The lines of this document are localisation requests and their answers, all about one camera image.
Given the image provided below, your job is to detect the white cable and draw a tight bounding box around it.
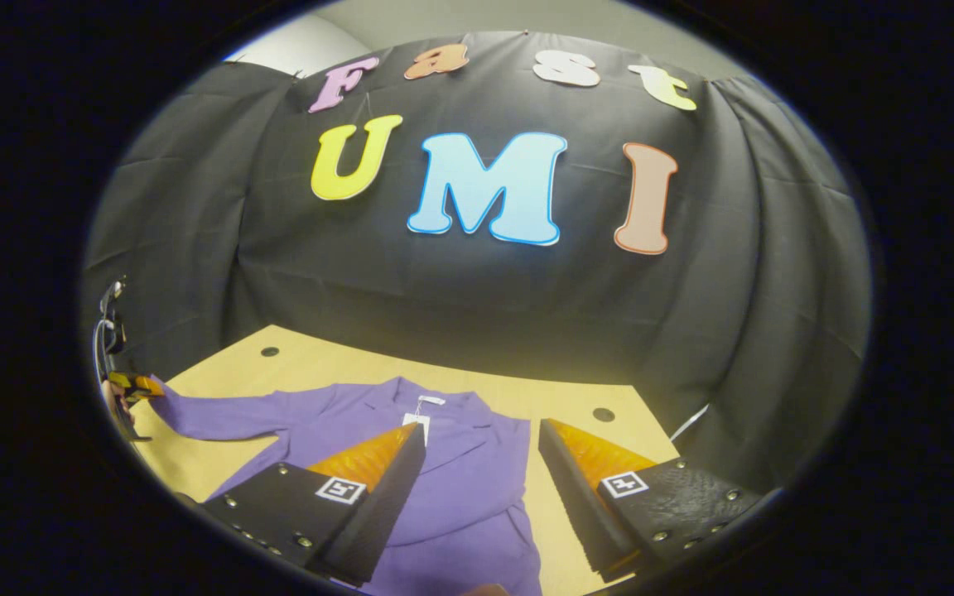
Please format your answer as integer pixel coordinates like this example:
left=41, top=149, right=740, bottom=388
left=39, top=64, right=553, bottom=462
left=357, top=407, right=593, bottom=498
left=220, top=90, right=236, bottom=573
left=669, top=403, right=711, bottom=442

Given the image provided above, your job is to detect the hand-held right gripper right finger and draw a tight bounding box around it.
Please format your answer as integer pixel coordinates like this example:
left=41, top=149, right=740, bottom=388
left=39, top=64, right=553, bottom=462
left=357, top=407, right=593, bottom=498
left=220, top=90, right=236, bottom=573
left=537, top=418, right=764, bottom=582

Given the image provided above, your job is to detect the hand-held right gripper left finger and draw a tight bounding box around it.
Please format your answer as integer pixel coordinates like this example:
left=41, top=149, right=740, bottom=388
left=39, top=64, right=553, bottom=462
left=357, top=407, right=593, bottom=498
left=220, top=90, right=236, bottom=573
left=195, top=422, right=428, bottom=587

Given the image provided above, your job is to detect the purple jacket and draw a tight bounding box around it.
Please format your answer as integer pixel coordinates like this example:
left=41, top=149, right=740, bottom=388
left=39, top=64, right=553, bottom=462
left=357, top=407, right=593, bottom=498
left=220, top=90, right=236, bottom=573
left=146, top=377, right=544, bottom=596

